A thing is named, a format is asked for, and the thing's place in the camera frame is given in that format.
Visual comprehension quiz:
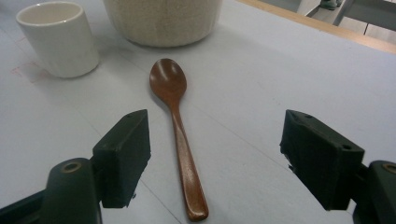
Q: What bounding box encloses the white table sheet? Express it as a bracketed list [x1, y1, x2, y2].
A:
[0, 0, 396, 224]

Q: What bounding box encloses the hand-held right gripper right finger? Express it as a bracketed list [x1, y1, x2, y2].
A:
[279, 109, 366, 211]

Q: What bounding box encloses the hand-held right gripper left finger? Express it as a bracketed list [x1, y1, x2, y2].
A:
[92, 109, 152, 209]

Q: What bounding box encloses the wooden table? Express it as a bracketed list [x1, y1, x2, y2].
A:
[236, 0, 396, 56]

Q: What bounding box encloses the cream rice container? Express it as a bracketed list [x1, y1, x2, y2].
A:
[102, 0, 223, 49]

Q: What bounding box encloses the brown wooden spoon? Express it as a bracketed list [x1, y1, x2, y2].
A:
[148, 58, 209, 222]

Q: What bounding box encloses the white ceramic cup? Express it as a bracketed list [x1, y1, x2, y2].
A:
[15, 0, 101, 78]

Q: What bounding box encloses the white metal desk frame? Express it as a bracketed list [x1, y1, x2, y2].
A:
[306, 0, 396, 32]

